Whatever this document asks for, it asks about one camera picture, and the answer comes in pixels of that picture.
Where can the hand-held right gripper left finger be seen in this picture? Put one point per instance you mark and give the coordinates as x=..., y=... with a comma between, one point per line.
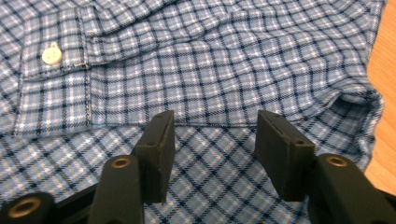
x=155, y=155

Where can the blue plaid shirt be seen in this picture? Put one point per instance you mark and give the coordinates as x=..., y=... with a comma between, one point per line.
x=218, y=62

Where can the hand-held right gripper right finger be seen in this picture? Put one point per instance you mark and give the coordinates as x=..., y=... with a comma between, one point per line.
x=285, y=155

